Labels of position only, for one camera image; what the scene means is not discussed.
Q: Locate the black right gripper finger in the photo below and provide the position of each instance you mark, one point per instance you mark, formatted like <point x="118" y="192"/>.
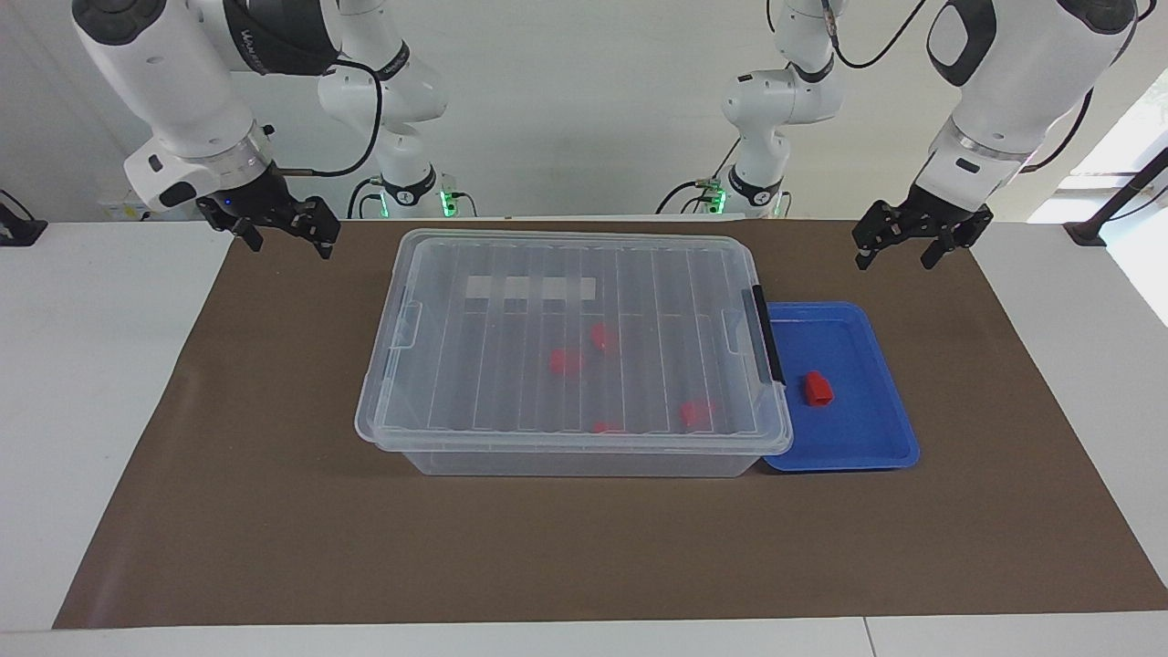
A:
<point x="325" y="228"/>
<point x="249" y="234"/>

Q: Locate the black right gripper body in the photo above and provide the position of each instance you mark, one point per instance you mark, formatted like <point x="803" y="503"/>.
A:
<point x="265" y="208"/>

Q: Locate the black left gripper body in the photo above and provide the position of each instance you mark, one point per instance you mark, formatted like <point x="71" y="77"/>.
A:
<point x="922" y="217"/>

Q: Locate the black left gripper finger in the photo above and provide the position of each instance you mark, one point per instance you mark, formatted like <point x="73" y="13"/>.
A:
<point x="940" y="248"/>
<point x="870" y="245"/>

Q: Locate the red toy block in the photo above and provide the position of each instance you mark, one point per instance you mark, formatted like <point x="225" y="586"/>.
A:
<point x="818" y="391"/>
<point x="602" y="336"/>
<point x="604" y="426"/>
<point x="698" y="412"/>
<point x="566" y="361"/>

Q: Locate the clear ribbed box lid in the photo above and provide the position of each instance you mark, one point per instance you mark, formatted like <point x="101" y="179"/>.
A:
<point x="547" y="392"/>

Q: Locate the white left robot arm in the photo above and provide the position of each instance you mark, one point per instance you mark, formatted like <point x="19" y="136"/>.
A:
<point x="1022" y="82"/>

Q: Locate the black box latch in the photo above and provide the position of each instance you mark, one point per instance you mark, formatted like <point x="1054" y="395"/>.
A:
<point x="766" y="338"/>

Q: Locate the blue plastic tray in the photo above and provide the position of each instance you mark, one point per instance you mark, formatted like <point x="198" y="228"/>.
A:
<point x="849" y="429"/>

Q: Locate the clear plastic storage box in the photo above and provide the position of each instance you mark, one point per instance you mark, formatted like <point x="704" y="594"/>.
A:
<point x="584" y="464"/>

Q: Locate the bright window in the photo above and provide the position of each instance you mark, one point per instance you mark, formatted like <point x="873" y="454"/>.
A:
<point x="1131" y="137"/>

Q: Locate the brown table mat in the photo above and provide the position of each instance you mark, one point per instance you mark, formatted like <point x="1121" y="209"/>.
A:
<point x="584" y="547"/>

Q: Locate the black camera stand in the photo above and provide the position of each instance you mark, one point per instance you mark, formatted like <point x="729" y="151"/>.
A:
<point x="1086" y="233"/>

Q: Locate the black clamp mount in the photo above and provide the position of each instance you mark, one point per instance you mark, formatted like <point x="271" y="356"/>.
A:
<point x="20" y="228"/>

